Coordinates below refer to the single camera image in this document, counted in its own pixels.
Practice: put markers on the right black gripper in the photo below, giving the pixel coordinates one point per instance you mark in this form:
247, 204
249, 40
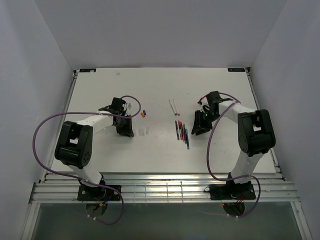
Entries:
199, 126

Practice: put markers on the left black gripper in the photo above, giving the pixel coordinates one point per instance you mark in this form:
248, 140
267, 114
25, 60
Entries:
127, 131

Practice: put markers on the blue gel pen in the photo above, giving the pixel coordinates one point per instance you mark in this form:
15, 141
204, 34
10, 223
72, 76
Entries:
187, 139

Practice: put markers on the orange gel pen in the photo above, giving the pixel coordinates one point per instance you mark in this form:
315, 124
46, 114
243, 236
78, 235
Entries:
179, 130

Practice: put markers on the red gel pen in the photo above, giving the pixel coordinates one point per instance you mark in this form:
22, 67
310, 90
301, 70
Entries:
181, 130

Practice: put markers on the purple gel pen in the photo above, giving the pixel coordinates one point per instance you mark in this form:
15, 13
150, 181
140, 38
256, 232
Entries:
177, 130

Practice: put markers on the blue capped white marker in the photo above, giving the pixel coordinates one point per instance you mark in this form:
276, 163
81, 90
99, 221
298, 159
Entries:
172, 107

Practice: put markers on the orange capped white marker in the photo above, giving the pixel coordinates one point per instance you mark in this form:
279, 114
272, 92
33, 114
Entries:
177, 112

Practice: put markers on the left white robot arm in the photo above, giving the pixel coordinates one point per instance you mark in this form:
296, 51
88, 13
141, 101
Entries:
75, 143

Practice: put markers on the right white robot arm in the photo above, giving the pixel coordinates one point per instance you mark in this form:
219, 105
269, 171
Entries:
255, 134

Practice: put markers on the right blue corner label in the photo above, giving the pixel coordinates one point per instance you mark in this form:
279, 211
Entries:
234, 69

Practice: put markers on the blue corner label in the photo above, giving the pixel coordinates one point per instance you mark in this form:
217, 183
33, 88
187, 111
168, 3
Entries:
234, 69
87, 70

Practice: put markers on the left blue corner label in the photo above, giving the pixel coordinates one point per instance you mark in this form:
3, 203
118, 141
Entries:
87, 70

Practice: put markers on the aluminium rail frame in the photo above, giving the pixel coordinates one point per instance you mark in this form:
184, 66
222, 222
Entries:
158, 167

